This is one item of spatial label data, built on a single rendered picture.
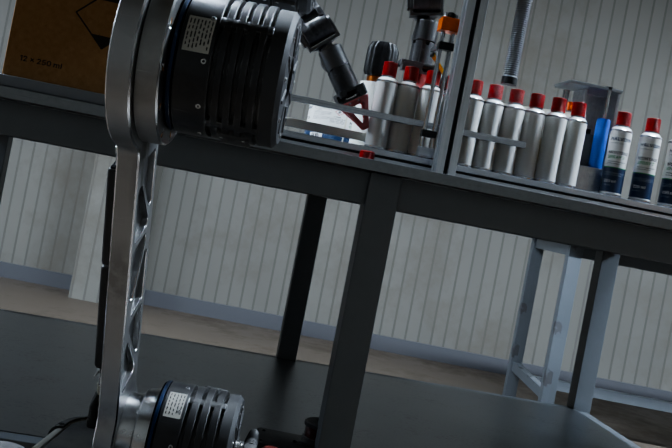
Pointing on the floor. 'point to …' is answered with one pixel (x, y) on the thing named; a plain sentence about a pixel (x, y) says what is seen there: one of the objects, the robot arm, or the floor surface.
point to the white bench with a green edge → (542, 386)
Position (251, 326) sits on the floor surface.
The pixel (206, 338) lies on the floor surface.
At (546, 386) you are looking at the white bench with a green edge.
